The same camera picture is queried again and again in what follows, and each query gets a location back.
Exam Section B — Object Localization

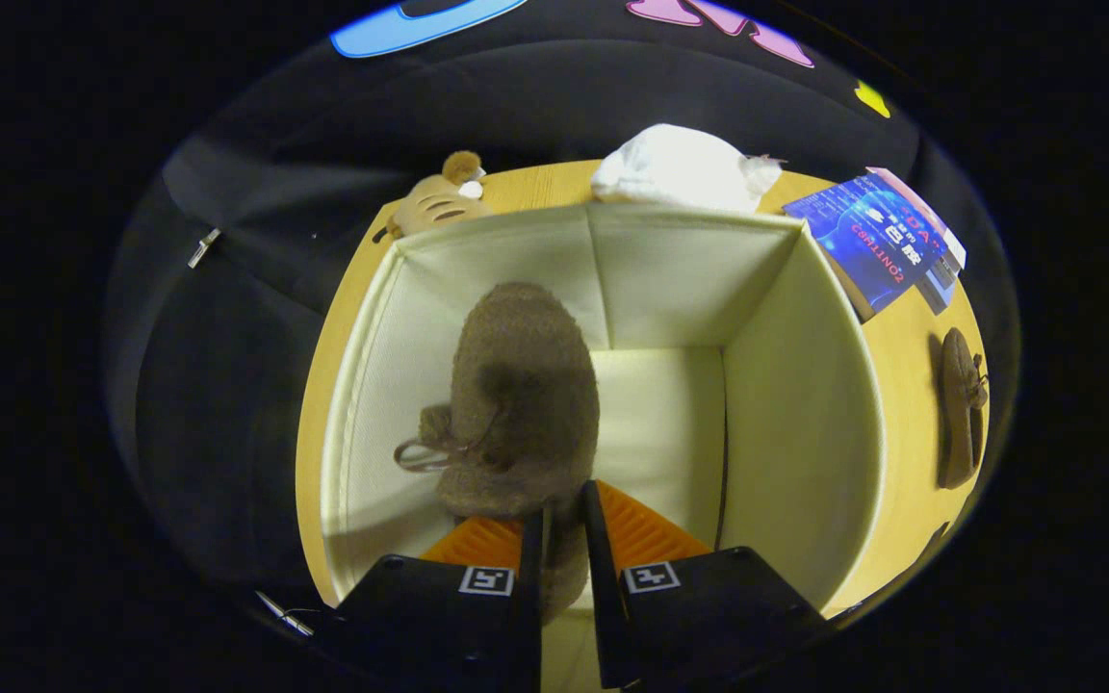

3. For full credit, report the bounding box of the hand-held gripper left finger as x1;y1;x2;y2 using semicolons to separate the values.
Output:
331;509;547;692

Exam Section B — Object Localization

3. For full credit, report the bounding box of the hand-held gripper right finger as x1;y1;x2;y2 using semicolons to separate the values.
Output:
580;479;832;692

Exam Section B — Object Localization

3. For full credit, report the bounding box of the grey fabric storage box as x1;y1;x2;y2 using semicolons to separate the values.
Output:
318;199;889;619

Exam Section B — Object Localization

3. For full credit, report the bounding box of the brown fuzzy shoe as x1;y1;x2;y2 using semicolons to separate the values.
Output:
393;281;603;628
934;326;992;491

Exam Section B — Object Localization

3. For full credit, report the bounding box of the black backdrop cloth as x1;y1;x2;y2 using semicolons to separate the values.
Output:
107;0;1019;619

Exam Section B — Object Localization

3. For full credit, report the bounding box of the brown striped plush toy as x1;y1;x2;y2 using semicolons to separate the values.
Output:
371;150;497;243

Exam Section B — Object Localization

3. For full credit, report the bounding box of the light blue book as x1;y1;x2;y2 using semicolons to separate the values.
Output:
915;254;961;318

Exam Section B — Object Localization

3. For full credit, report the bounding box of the white plush toy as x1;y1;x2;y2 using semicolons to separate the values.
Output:
590;122;786;216

